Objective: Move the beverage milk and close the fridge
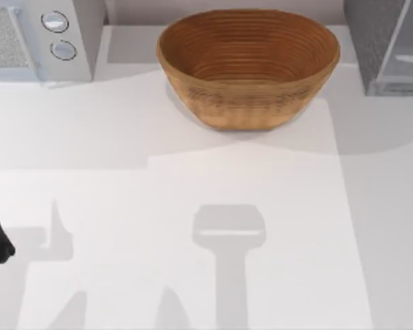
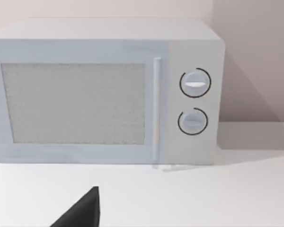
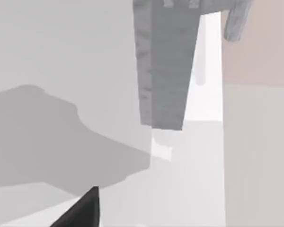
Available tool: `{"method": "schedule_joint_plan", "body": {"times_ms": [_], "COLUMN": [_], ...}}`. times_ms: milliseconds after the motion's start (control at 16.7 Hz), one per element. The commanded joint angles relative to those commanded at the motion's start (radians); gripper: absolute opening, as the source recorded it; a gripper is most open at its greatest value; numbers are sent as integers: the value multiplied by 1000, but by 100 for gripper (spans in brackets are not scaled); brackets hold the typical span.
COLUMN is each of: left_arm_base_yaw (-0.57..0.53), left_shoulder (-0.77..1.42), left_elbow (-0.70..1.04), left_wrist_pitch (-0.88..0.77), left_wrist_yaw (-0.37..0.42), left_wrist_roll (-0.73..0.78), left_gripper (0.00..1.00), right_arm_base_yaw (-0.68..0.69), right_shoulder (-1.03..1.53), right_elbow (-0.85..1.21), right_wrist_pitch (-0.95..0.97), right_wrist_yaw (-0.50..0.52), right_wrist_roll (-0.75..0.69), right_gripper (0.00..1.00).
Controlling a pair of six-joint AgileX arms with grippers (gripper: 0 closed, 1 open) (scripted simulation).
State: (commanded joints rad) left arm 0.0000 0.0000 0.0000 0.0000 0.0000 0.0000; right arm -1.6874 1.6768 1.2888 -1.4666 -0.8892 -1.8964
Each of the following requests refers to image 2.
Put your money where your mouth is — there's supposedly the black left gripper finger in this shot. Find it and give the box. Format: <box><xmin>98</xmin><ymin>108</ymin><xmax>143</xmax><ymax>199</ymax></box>
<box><xmin>49</xmin><ymin>186</ymin><xmax>101</xmax><ymax>227</ymax></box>

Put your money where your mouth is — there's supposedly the pale microwave oven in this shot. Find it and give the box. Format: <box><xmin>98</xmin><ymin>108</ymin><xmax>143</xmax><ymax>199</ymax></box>
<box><xmin>0</xmin><ymin>18</ymin><xmax>226</xmax><ymax>166</ymax></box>

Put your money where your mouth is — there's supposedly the small round microwave knob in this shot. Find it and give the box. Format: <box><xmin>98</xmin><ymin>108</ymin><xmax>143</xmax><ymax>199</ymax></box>
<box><xmin>181</xmin><ymin>111</ymin><xmax>204</xmax><ymax>132</ymax></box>

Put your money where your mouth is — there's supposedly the pale microwave door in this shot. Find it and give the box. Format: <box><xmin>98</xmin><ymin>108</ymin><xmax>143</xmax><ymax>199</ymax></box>
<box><xmin>0</xmin><ymin>39</ymin><xmax>169</xmax><ymax>164</ymax></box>

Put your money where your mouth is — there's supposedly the large round microwave knob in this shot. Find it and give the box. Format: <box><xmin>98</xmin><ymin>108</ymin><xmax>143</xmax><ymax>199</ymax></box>
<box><xmin>181</xmin><ymin>71</ymin><xmax>208</xmax><ymax>94</ymax></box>

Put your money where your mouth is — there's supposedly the pale microwave door handle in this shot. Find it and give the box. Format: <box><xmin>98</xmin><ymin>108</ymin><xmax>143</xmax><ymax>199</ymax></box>
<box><xmin>152</xmin><ymin>57</ymin><xmax>162</xmax><ymax>161</ymax></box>

